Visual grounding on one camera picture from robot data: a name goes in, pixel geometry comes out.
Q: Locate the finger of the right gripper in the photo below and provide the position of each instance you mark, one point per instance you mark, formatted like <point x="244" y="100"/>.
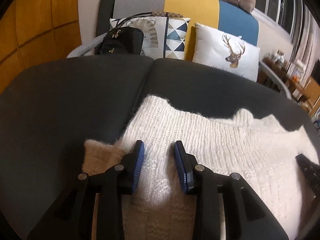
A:
<point x="303" y="162"/>

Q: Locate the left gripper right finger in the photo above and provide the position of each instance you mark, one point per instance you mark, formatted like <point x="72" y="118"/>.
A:
<point x="246" y="216"/>

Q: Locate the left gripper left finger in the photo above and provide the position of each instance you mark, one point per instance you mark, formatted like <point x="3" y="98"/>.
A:
<point x="92" y="205"/>

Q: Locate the cream knitted sweater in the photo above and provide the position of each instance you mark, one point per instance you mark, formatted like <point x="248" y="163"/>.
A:
<point x="261" y="150"/>

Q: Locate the wooden chair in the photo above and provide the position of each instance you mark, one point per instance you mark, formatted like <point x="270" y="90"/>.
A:
<point x="310" y="97"/>

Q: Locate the wooden side table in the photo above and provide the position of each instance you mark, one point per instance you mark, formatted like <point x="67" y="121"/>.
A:
<point x="275" y="78"/>

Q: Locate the patterned beige curtain right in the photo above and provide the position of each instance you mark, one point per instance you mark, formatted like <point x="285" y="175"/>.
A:
<point x="306" y="51"/>

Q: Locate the grey yellow blue armchair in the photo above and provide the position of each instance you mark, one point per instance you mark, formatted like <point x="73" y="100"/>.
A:
<point x="213" y="13"/>

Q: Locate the white deer print pillow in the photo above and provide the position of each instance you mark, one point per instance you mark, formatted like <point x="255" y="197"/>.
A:
<point x="225" y="51"/>

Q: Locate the black handbag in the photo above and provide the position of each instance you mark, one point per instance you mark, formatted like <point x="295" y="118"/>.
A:
<point x="123" y="40"/>

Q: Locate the geometric triangle print pillow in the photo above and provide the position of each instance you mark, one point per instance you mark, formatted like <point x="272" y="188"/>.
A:
<point x="164" y="37"/>

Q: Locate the wooden wardrobe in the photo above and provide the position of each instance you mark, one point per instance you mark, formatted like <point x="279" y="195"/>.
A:
<point x="35" y="32"/>

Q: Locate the window with white frame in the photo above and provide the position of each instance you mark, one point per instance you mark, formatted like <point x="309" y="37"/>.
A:
<point x="288" y="14"/>

